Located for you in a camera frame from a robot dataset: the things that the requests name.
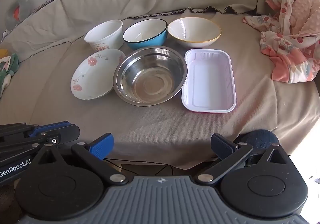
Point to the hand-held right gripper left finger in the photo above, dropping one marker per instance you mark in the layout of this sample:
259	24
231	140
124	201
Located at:
102	147

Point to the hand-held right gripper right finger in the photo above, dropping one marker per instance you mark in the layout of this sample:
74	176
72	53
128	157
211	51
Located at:
221	146

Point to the stainless steel bowl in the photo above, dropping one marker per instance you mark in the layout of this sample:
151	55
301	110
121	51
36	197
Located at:
150	76

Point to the dark blue cloth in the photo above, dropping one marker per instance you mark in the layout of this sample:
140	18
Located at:
260	139

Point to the white plastic tray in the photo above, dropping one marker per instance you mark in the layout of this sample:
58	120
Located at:
208	81

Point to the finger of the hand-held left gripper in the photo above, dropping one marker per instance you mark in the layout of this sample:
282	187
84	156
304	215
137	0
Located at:
53	140
50	127

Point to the white bowl with yellow rim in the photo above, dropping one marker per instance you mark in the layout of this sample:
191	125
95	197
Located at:
192	30

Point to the white printed bowl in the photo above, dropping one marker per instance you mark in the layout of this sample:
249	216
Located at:
105	31

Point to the grey plush toy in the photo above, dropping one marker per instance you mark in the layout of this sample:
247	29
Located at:
22	3

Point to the blue bowl with black rim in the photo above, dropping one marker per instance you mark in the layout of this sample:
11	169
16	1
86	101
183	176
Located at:
150	41

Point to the white floral plate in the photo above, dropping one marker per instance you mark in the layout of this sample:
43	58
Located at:
95	76

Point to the green and white cloth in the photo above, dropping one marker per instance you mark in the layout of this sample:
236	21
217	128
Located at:
10	63

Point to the pink floral clothing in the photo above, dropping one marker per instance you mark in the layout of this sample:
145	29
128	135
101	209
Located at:
292	38

